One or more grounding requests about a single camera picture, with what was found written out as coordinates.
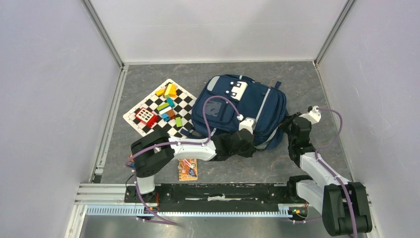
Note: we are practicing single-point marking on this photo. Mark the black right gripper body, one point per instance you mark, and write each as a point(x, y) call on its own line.
point(286, 126)

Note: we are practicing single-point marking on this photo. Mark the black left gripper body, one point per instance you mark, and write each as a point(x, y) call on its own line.
point(246, 152)

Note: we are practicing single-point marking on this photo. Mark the navy blue student backpack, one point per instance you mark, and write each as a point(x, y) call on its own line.
point(225, 96)

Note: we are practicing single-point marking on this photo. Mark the orange spiral notebook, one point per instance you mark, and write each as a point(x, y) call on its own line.
point(188, 169)

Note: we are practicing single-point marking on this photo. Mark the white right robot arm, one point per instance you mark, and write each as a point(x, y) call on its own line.
point(343, 204)

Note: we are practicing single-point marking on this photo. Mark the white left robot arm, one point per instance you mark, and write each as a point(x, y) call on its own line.
point(154, 151)

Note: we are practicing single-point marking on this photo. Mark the lime green toy block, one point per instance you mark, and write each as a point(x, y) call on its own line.
point(178, 122)

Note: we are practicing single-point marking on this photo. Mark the orange brown toy block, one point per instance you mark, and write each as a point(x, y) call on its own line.
point(171, 114)

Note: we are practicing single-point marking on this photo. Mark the light blue curved block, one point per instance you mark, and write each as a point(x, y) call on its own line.
point(165, 117)

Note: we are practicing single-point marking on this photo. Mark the black white chessboard mat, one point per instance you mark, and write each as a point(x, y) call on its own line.
point(183, 103)

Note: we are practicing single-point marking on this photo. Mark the teal toy block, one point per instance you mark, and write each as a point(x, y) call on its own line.
point(170, 102)

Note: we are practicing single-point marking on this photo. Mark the orange yellow wedge block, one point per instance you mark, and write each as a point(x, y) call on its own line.
point(170, 91)

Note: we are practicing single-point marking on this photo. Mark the yellow toy block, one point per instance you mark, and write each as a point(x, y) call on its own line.
point(160, 92)

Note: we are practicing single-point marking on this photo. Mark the red window toy block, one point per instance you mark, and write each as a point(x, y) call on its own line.
point(146, 117)

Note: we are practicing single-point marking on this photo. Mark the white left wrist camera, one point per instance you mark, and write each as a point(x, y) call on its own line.
point(247, 124)

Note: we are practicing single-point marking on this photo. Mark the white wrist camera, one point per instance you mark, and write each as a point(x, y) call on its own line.
point(313, 114)
point(247, 124)

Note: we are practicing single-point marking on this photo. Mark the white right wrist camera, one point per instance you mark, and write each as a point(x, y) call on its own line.
point(313, 114)

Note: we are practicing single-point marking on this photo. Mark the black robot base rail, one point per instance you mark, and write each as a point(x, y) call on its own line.
point(216, 197)

